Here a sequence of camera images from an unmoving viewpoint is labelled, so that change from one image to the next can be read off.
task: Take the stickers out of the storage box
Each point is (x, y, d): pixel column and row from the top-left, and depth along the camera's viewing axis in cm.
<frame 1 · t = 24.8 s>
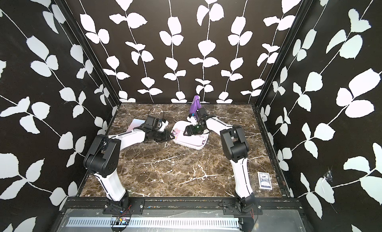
left hand: (173, 135, 94), fingers open
right hand: (186, 131, 99), fingers open
white plastic storage box: (197, 141, 97), point 3 cm above the table
blue playing card deck: (264, 180, 83), point 2 cm above the table

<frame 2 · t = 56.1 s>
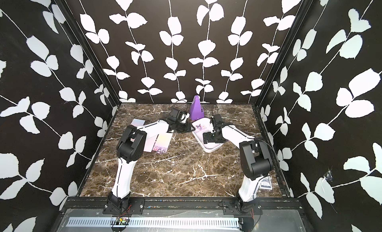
left hand: (194, 127, 99), fingers open
right hand: (208, 137, 95), fingers open
white plastic storage box: (210, 146, 95), point 4 cm above the table
purple sticker sheet: (162, 142, 100), on the table
the other named things where they were.

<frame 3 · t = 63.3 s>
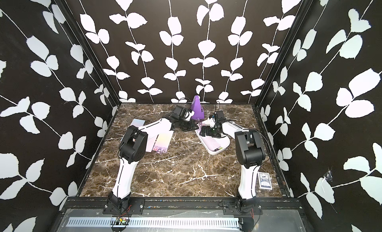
left hand: (199, 126, 96), fingers closed
right hand: (204, 131, 100), fingers open
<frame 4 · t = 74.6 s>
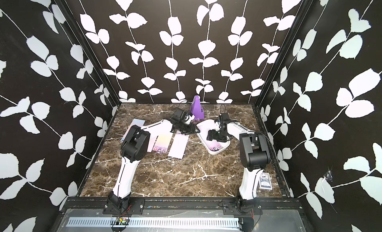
left hand: (199, 130, 97), fingers open
right hand: (211, 136, 98), fingers open
lilac checked sticker sheet: (178, 145, 100), on the table
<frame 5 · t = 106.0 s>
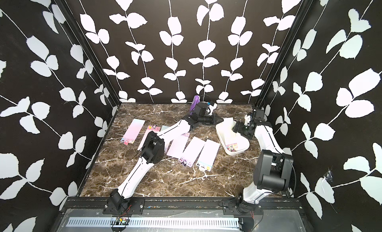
left hand: (225, 118, 90), fingers closed
right hand: (236, 127, 90), fingers open
plain lilac sticker sheet: (191, 153, 95), on the table
white rainbow sticker sheet: (206, 160, 92), on the table
